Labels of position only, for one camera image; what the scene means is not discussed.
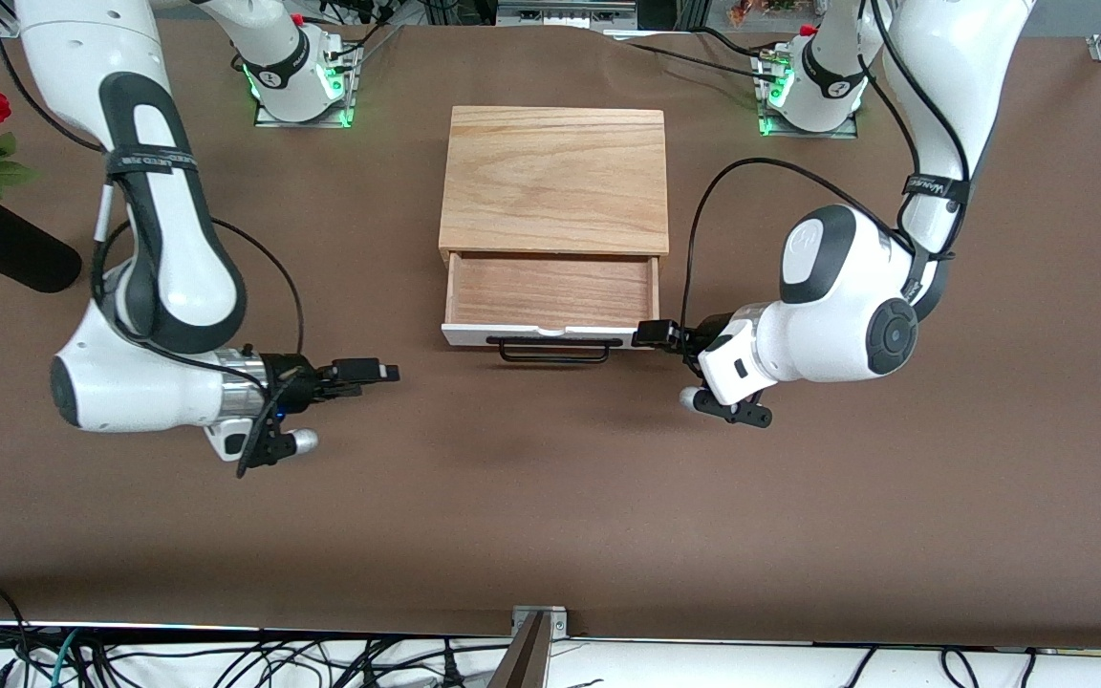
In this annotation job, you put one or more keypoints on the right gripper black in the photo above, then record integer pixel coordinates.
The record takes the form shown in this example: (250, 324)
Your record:
(293, 380)

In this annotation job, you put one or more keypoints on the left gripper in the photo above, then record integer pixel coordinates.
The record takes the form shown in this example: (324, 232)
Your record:
(686, 337)

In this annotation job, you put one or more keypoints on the wooden drawer with white front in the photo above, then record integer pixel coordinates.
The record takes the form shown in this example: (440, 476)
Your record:
(550, 291)

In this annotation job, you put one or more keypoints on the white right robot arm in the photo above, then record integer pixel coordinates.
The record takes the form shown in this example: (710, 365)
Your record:
(168, 268)

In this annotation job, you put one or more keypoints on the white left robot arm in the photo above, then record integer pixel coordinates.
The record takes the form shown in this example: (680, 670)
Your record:
(828, 315)

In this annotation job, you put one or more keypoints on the light wooden drawer cabinet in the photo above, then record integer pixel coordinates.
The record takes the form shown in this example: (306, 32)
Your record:
(550, 172)

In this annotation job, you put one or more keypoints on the brown table cover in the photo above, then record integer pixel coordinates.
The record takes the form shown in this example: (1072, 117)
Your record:
(550, 478)

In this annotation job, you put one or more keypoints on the dark slanted pole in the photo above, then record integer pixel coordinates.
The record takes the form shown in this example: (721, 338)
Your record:
(522, 659)

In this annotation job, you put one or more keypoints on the grey power strip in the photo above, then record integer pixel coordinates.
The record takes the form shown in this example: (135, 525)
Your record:
(565, 11)

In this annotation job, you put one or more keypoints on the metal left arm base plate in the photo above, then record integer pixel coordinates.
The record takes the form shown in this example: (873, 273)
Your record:
(847, 129)

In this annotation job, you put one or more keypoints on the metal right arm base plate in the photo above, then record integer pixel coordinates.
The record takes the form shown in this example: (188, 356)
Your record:
(269, 118)

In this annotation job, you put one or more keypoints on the grey metal edge bracket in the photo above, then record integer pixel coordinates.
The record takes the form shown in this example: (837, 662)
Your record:
(555, 621)

